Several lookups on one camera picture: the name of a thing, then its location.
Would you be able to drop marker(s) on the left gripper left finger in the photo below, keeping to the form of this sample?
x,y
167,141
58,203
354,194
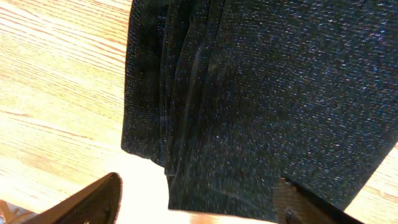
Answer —
x,y
98,203

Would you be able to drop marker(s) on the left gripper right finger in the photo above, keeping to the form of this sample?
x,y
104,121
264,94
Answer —
x,y
296,204

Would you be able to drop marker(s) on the black sparkly knit garment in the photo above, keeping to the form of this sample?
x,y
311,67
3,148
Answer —
x,y
229,95

